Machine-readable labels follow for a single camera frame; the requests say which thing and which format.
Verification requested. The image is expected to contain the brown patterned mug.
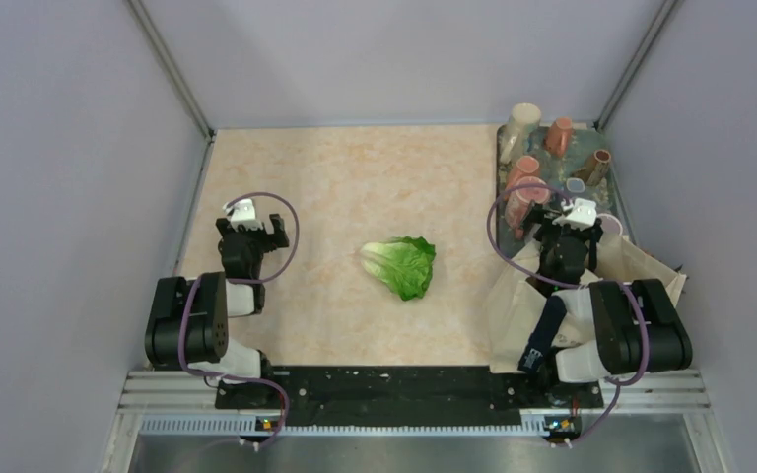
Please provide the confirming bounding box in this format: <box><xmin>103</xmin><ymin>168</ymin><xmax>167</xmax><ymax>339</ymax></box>
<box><xmin>572</xmin><ymin>149</ymin><xmax>612</xmax><ymax>187</ymax></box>

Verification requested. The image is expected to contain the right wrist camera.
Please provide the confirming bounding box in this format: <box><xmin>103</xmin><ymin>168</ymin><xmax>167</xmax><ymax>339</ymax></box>
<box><xmin>553</xmin><ymin>198</ymin><xmax>597</xmax><ymax>230</ymax></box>

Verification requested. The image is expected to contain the cream tall mug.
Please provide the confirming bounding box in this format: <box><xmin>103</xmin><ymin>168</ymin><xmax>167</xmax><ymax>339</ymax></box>
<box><xmin>498</xmin><ymin>102</ymin><xmax>542</xmax><ymax>165</ymax></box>

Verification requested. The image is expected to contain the beige tote bag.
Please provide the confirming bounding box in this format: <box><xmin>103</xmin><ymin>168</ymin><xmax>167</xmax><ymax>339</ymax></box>
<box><xmin>483</xmin><ymin>234</ymin><xmax>687</xmax><ymax>373</ymax></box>

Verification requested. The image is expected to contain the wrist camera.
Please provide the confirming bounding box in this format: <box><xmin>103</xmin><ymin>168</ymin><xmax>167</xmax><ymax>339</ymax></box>
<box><xmin>553</xmin><ymin>198</ymin><xmax>597</xmax><ymax>230</ymax></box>
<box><xmin>223</xmin><ymin>198</ymin><xmax>264</xmax><ymax>231</ymax></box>

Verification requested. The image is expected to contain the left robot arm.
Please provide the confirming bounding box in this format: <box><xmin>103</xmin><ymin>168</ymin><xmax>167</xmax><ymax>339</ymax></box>
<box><xmin>144</xmin><ymin>214</ymin><xmax>290</xmax><ymax>408</ymax></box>

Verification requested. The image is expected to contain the floral patterned tray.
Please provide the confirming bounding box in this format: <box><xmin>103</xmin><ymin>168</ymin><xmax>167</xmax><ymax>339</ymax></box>
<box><xmin>492</xmin><ymin>125</ymin><xmax>629</xmax><ymax>257</ymax></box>

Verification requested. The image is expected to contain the blue grey mug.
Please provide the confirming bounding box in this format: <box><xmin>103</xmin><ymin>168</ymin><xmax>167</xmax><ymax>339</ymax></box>
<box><xmin>565</xmin><ymin>177</ymin><xmax>586</xmax><ymax>195</ymax></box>

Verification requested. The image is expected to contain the large pink mug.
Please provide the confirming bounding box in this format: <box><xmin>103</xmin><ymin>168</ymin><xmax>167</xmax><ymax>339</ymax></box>
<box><xmin>504</xmin><ymin>175</ymin><xmax>551</xmax><ymax>240</ymax></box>

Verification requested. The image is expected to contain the green lettuce head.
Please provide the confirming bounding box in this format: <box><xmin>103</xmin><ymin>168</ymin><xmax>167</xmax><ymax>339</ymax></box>
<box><xmin>359</xmin><ymin>236</ymin><xmax>437</xmax><ymax>301</ymax></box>

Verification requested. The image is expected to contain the terracotta pink mug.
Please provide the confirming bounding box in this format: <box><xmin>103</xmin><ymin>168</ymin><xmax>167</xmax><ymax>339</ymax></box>
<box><xmin>543</xmin><ymin>116</ymin><xmax>574</xmax><ymax>158</ymax></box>

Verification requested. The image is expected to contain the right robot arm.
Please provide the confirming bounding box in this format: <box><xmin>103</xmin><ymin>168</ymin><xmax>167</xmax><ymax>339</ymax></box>
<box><xmin>517</xmin><ymin>200</ymin><xmax>693</xmax><ymax>406</ymax></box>

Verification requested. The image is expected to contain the small pink mug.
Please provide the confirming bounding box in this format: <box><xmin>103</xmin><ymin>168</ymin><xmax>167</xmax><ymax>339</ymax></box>
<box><xmin>506</xmin><ymin>155</ymin><xmax>540</xmax><ymax>188</ymax></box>

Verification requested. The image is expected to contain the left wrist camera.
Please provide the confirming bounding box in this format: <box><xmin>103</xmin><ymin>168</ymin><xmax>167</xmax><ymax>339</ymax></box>
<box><xmin>223</xmin><ymin>198</ymin><xmax>264</xmax><ymax>231</ymax></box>

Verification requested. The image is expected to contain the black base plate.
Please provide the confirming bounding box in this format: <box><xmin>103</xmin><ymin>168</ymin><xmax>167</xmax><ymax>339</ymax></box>
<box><xmin>213</xmin><ymin>364</ymin><xmax>604</xmax><ymax>430</ymax></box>

